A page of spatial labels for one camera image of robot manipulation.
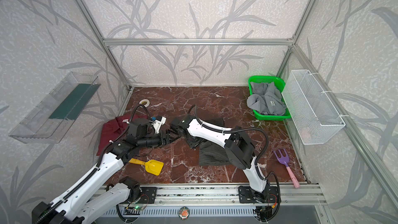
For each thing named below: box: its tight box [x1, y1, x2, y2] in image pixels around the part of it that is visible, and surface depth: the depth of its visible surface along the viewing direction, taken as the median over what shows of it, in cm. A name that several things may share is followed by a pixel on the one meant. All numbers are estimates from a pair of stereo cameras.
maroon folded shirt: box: [96, 114, 149, 157], surface depth 96 cm
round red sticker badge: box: [178, 206, 191, 221], surface depth 71 cm
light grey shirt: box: [246, 81, 287, 116], surface depth 104 cm
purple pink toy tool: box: [273, 148, 301, 189], surface depth 84 cm
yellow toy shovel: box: [129, 158, 165, 176], surface depth 83 cm
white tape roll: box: [138, 99, 150, 108], surface depth 114 cm
